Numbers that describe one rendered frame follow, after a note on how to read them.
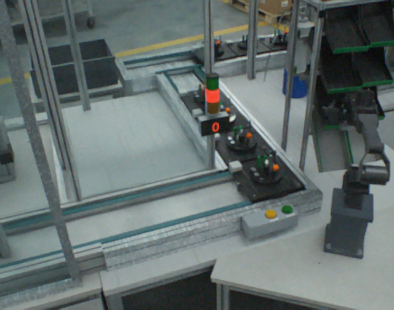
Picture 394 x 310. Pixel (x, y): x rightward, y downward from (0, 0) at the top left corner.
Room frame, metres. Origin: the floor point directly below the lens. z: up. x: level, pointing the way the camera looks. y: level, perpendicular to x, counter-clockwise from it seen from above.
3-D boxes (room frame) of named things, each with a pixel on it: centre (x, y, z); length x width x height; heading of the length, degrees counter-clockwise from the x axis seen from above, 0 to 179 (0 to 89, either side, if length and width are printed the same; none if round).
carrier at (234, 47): (2.92, -0.34, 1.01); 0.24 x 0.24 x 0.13; 19
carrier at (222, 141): (1.73, -0.19, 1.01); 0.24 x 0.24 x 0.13; 19
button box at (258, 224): (1.26, -0.26, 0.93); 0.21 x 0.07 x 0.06; 109
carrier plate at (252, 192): (1.49, -0.27, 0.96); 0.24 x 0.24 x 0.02; 19
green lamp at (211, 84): (1.54, -0.05, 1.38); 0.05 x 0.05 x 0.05
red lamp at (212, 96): (1.54, -0.05, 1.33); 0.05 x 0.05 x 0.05
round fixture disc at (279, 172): (1.49, -0.27, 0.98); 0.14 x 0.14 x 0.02
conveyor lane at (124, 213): (1.42, 0.02, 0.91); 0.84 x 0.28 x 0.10; 109
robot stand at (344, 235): (1.20, -0.54, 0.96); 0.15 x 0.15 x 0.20; 72
